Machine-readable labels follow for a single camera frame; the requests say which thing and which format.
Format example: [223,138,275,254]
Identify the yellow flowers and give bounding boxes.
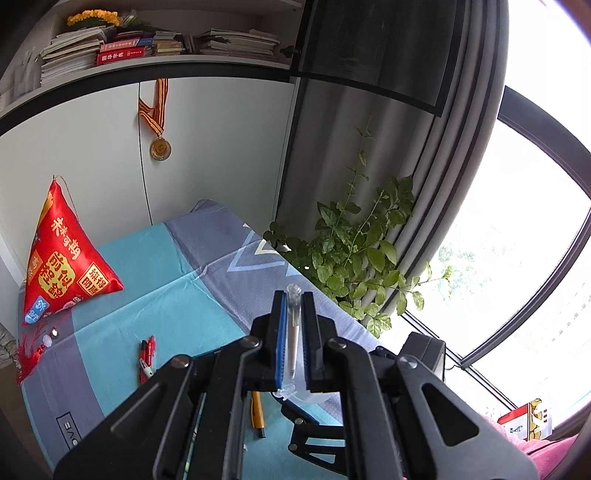
[67,9,122,27]

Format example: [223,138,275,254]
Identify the red pyramid cushion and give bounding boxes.
[22,179,124,326]

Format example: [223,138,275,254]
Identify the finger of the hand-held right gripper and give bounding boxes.
[281,401,347,476]

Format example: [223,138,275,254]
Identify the grey curtain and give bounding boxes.
[276,0,509,320]

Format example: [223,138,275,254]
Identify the gold medal with striped ribbon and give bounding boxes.
[137,78,173,161]

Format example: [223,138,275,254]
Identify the row of stacked books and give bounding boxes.
[39,25,282,86]

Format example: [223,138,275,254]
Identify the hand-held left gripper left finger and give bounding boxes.
[53,290,289,480]

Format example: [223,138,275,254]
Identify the red tassel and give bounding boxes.
[16,327,60,386]

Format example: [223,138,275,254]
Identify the orange pen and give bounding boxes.
[250,391,267,438]

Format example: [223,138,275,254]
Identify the red and white box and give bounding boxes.
[498,398,553,441]

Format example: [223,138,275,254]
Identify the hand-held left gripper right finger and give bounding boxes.
[300,292,539,480]

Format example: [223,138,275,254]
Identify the black window frame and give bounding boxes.
[401,85,591,370]

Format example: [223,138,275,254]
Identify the white shelf cabinet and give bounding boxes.
[0,0,305,296]

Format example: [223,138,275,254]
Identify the green leafy plant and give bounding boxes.
[263,115,455,340]

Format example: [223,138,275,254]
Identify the person's right forearm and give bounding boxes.
[480,414,583,480]

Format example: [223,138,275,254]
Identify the dark glass cabinet door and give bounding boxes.
[290,0,468,117]

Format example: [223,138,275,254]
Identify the clear retractable pen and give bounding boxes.
[276,284,311,401]

